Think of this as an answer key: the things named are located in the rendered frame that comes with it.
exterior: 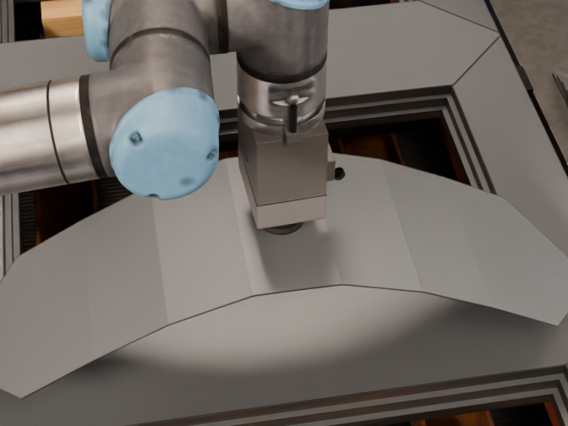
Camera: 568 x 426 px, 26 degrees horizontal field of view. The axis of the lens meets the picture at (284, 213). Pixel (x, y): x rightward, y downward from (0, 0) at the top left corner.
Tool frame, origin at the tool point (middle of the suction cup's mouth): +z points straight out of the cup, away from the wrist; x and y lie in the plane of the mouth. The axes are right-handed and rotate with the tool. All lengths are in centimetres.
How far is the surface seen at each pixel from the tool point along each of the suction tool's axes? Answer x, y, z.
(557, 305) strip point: -26.6, -7.4, 9.9
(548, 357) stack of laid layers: -25.9, -9.4, 15.5
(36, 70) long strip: 21, 48, 16
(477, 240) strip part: -20.0, -0.8, 5.6
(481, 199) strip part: -23.0, 6.1, 7.2
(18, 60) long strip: 23, 51, 16
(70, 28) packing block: 16, 64, 22
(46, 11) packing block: 19, 66, 20
